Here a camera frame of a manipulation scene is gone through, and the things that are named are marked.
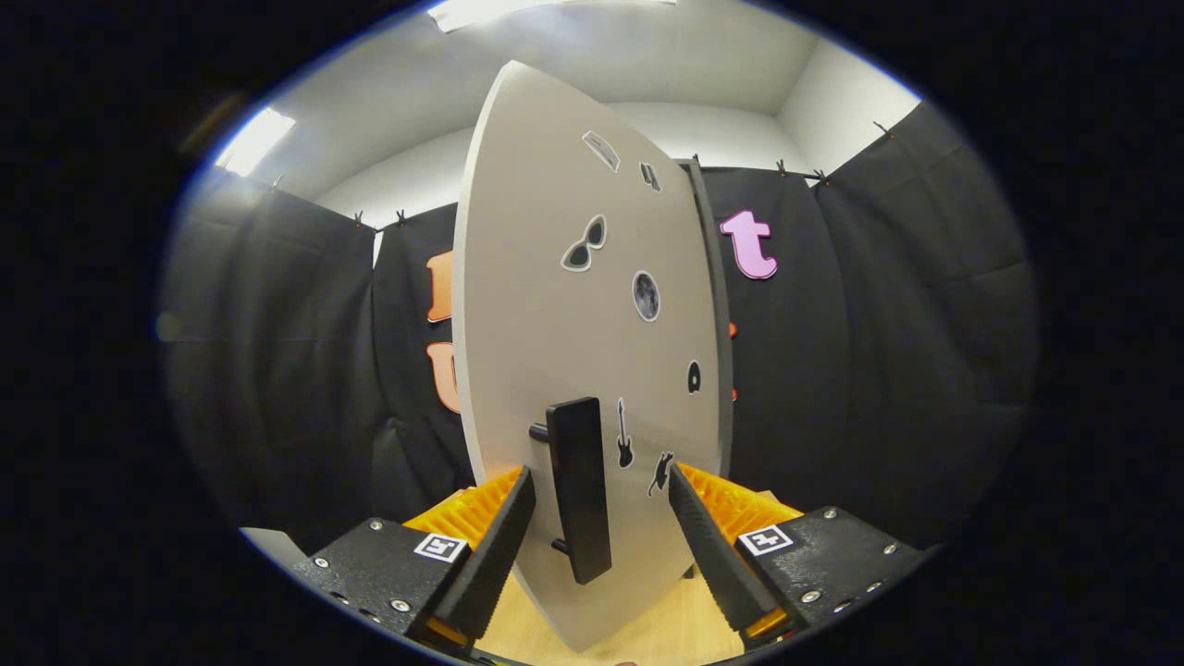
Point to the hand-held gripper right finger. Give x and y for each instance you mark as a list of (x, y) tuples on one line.
[(710, 555)]

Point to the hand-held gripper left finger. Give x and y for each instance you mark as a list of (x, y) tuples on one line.
[(495, 555)]

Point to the grey shoe cabinet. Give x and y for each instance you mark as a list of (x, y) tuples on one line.
[(725, 314)]

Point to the beige shoe cabinet door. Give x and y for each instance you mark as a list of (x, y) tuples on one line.
[(527, 277)]

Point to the grey chair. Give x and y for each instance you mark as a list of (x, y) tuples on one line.
[(273, 541)]

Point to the black backdrop cloth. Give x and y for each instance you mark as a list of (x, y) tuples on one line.
[(879, 370)]

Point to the row of cloth clips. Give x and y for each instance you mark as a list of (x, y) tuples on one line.
[(782, 167)]

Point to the narrow ceiling light strip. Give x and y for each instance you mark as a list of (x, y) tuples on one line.
[(254, 141)]

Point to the wide ceiling light panel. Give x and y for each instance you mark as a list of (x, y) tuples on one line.
[(481, 11)]

